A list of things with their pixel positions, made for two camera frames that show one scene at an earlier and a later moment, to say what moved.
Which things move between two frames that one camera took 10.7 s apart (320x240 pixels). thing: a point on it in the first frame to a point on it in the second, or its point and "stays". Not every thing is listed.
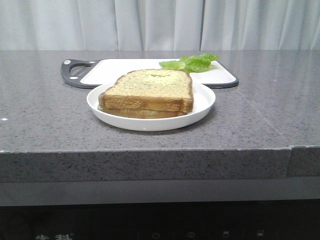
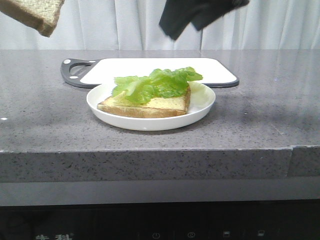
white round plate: [203, 100] stays
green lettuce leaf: [192, 63] to [160, 83]
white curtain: [159, 25] stays
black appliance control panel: [296, 220] stays
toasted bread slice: [159, 89] to [42, 15]
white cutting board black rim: [88, 72] stays
